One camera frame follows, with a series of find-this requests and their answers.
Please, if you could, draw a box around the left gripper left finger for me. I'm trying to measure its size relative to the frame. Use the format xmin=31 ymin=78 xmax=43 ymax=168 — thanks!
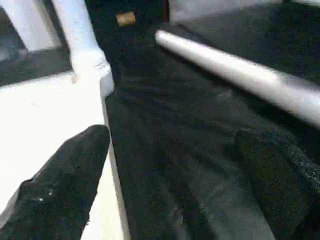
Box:
xmin=0 ymin=124 xmax=111 ymax=240

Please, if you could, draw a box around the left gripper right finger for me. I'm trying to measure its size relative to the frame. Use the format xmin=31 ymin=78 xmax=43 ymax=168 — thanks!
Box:
xmin=233 ymin=129 xmax=320 ymax=240

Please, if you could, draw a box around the white plastic table top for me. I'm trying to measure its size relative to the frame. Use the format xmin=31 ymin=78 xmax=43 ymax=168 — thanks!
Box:
xmin=0 ymin=66 xmax=131 ymax=240

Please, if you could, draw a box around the white plastic table leg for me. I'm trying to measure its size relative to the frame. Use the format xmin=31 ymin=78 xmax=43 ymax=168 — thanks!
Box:
xmin=154 ymin=28 xmax=320 ymax=129
xmin=51 ymin=0 xmax=113 ymax=96

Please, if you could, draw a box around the white cabinet with glass doors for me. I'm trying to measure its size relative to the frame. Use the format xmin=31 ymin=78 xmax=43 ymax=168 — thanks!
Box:
xmin=0 ymin=0 xmax=65 ymax=55

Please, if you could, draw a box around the small tan block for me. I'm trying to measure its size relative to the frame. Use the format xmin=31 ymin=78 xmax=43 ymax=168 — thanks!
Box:
xmin=115 ymin=11 xmax=138 ymax=27

